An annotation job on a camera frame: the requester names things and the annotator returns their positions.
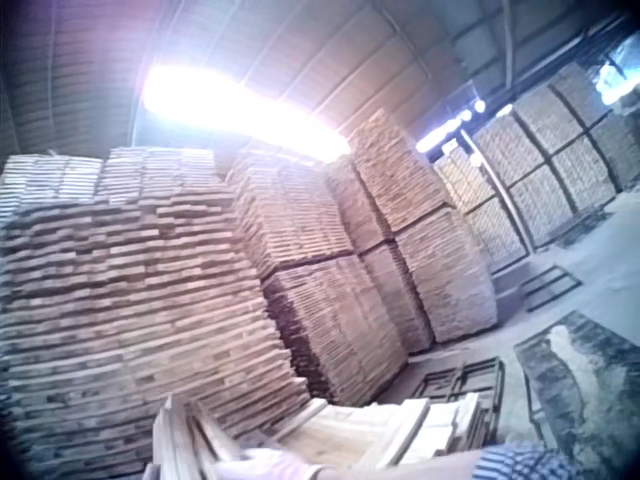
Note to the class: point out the person's right hand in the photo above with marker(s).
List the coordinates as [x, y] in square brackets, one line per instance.
[280, 464]

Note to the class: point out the person's right fingers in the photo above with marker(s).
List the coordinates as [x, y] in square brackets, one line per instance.
[237, 465]

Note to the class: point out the pile of loose pale boards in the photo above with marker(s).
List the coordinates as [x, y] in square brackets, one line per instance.
[350, 430]

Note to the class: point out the tall stack of wooden boards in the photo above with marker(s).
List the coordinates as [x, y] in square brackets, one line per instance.
[320, 300]

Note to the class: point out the large stack of wooden boards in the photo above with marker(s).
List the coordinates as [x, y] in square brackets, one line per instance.
[125, 300]

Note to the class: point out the double stack of pale boards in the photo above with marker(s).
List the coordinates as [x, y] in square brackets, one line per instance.
[425, 240]

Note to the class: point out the dark metal plate with sawdust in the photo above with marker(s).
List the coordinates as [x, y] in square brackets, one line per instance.
[590, 380]

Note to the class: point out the racks of stacked wood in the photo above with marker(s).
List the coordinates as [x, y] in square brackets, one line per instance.
[545, 150]

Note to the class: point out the dark metal pallet frame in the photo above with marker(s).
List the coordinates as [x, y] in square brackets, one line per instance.
[465, 382]

